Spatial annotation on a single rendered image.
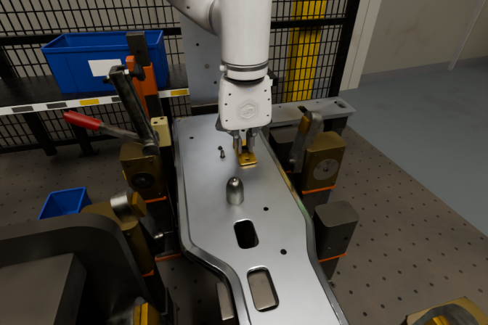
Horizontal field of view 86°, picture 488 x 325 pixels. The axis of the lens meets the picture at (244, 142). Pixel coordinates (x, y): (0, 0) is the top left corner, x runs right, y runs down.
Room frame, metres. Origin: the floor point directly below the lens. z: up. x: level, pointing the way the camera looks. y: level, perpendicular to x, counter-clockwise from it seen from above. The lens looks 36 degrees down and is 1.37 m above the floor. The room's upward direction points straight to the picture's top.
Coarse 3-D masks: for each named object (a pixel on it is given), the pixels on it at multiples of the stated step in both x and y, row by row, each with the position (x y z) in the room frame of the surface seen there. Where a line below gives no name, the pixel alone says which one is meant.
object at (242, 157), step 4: (244, 140) 0.50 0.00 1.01; (232, 144) 0.49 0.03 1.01; (244, 144) 0.49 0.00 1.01; (244, 148) 0.47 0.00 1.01; (236, 152) 0.46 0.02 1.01; (244, 152) 0.45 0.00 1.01; (248, 152) 0.46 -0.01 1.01; (252, 152) 0.46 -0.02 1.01; (240, 156) 0.44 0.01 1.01; (244, 156) 0.44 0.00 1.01; (248, 156) 0.44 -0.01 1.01; (252, 156) 0.44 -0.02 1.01; (240, 160) 0.43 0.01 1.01; (244, 160) 0.43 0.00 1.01; (248, 160) 0.43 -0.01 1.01; (252, 160) 0.43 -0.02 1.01; (256, 160) 0.43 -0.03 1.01; (240, 164) 0.42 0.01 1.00; (244, 164) 0.42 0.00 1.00
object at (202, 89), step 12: (180, 12) 0.70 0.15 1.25; (180, 24) 0.69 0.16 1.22; (192, 24) 0.71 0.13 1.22; (192, 36) 0.70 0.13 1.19; (204, 36) 0.71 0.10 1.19; (216, 36) 0.72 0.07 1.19; (192, 48) 0.70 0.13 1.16; (204, 48) 0.71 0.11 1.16; (216, 48) 0.72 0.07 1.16; (192, 60) 0.70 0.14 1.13; (204, 60) 0.71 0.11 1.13; (216, 60) 0.72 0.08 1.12; (192, 72) 0.70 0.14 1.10; (204, 72) 0.71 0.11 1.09; (216, 72) 0.72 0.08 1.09; (192, 84) 0.70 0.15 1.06; (204, 84) 0.71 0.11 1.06; (216, 84) 0.72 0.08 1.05; (192, 96) 0.70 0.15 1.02; (204, 96) 0.71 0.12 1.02; (216, 96) 0.72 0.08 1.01
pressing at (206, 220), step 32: (192, 128) 0.56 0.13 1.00; (192, 160) 0.44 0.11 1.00; (224, 160) 0.44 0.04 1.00; (192, 192) 0.34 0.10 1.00; (224, 192) 0.34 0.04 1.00; (256, 192) 0.34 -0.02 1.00; (288, 192) 0.34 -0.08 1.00; (192, 224) 0.27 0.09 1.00; (224, 224) 0.27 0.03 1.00; (256, 224) 0.27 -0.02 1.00; (288, 224) 0.27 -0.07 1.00; (192, 256) 0.21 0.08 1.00; (224, 256) 0.22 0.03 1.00; (256, 256) 0.22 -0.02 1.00; (288, 256) 0.22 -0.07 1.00; (288, 288) 0.17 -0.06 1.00; (320, 288) 0.17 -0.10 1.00; (256, 320) 0.13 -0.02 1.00; (288, 320) 0.13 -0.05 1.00; (320, 320) 0.13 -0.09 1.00
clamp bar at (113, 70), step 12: (120, 72) 0.40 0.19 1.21; (132, 72) 0.41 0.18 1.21; (144, 72) 0.43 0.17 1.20; (120, 84) 0.39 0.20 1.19; (132, 84) 0.43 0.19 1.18; (120, 96) 0.39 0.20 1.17; (132, 96) 0.40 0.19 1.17; (132, 108) 0.40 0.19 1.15; (132, 120) 0.39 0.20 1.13; (144, 120) 0.40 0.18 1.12; (144, 132) 0.40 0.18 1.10; (144, 144) 0.40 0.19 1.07
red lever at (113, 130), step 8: (64, 112) 0.38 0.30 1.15; (72, 112) 0.39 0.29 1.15; (72, 120) 0.38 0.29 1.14; (80, 120) 0.38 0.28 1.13; (88, 120) 0.39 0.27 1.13; (96, 120) 0.39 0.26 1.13; (88, 128) 0.38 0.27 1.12; (96, 128) 0.39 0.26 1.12; (104, 128) 0.39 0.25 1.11; (112, 128) 0.40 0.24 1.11; (120, 128) 0.41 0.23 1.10; (120, 136) 0.40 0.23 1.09; (128, 136) 0.40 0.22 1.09; (136, 136) 0.41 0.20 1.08
